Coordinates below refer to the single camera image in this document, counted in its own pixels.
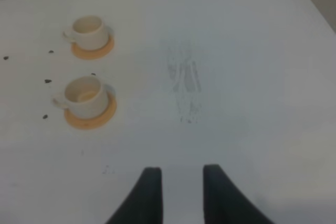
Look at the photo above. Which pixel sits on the white teacup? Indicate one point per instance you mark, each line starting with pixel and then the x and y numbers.
pixel 88 33
pixel 85 97

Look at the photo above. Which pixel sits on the far white teacup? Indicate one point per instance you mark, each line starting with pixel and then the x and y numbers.
pixel 88 33

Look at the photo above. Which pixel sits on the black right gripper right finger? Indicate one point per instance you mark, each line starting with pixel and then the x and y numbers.
pixel 224 203

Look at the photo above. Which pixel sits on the orange round coaster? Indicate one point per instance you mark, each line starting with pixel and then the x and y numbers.
pixel 94 123
pixel 95 54

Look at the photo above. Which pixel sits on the far orange round coaster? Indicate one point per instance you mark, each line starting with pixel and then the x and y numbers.
pixel 95 54

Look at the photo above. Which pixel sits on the near white teacup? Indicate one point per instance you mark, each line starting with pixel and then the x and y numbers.
pixel 85 97

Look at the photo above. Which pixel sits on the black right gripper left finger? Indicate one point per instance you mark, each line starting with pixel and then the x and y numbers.
pixel 144 202

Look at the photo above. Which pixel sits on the near orange round coaster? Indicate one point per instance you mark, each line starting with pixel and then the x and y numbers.
pixel 94 123

